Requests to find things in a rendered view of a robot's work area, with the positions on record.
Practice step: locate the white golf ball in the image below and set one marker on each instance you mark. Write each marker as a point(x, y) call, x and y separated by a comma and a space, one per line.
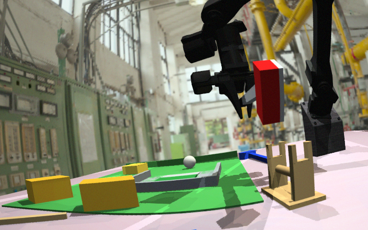
point(189, 162)

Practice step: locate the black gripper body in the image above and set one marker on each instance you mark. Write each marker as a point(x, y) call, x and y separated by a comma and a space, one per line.
point(234, 67)

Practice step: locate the brown rectangular block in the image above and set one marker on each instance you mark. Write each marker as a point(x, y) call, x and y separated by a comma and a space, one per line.
point(108, 193)
point(46, 189)

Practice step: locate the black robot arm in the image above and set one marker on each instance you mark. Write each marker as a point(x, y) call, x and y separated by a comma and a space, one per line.
point(217, 13)

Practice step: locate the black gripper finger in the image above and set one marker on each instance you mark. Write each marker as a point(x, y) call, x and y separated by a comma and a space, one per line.
point(227, 87)
point(249, 84)

